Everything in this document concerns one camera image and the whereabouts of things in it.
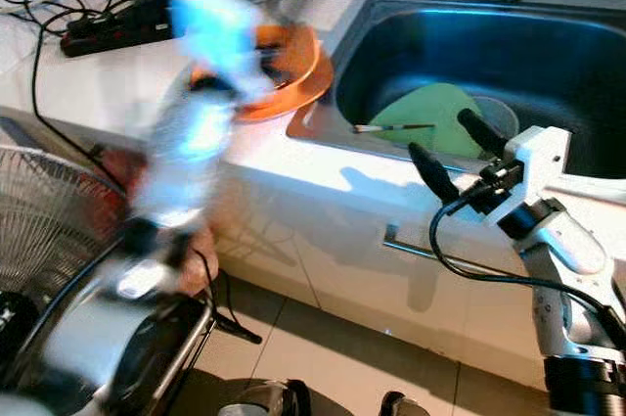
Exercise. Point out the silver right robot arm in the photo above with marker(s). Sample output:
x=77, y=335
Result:
x=572, y=279

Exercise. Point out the white kitchen base cabinet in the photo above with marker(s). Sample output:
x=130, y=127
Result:
x=333, y=269

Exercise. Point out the thin wooden chopstick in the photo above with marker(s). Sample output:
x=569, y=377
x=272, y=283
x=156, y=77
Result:
x=396, y=127

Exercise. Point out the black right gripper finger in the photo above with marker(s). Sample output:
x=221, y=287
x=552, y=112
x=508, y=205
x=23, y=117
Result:
x=481, y=132
x=435, y=173

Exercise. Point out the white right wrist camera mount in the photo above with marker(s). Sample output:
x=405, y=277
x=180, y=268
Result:
x=538, y=157

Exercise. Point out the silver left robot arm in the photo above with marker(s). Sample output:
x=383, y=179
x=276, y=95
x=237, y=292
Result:
x=176, y=161

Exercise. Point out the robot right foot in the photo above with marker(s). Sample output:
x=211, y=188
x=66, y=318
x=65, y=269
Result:
x=401, y=406

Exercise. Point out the green plastic plate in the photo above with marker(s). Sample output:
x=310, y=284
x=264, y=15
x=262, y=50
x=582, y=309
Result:
x=430, y=108

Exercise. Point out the stainless steel sink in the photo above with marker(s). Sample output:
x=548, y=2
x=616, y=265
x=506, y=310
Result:
x=450, y=54

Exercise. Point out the orange plastic plate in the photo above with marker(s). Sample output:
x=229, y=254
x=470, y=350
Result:
x=313, y=88

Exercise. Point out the black power strip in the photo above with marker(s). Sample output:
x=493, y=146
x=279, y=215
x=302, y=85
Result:
x=108, y=36

